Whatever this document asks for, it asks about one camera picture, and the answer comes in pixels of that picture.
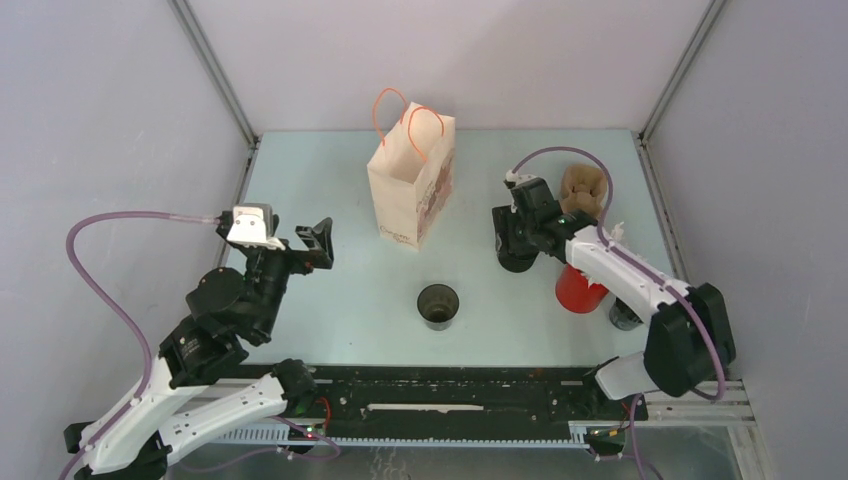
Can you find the black coffee cup lid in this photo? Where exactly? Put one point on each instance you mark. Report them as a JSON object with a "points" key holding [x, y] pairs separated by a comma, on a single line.
{"points": [[513, 253]]}

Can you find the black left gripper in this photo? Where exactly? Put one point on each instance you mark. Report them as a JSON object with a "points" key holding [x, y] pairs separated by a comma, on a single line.
{"points": [[321, 253]]}

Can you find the dark takeout coffee cup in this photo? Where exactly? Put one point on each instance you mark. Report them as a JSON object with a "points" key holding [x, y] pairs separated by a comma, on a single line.
{"points": [[438, 304]]}

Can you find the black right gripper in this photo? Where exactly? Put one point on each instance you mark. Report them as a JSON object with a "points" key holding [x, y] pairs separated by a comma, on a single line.
{"points": [[504, 218]]}

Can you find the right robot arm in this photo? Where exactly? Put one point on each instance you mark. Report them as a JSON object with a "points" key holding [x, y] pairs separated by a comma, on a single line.
{"points": [[689, 335]]}

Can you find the aluminium frame rail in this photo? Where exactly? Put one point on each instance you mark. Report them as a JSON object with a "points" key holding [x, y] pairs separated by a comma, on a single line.
{"points": [[190, 23]]}

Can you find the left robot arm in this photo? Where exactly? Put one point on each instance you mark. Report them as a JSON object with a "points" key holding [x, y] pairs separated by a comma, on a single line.
{"points": [[151, 428]]}

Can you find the paper bag orange handles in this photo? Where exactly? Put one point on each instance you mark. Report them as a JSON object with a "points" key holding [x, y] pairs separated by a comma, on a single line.
{"points": [[411, 173]]}

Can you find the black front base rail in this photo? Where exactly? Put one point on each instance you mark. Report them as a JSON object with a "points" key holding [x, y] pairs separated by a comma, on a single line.
{"points": [[477, 404]]}

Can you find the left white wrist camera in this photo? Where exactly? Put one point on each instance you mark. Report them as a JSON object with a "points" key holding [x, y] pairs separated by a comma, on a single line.
{"points": [[250, 225]]}

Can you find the brown pulp cup carrier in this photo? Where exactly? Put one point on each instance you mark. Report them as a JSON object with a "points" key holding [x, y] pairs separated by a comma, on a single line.
{"points": [[583, 187]]}

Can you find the red straw holder cup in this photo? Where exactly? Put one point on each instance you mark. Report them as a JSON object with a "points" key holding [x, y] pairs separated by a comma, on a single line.
{"points": [[576, 294]]}

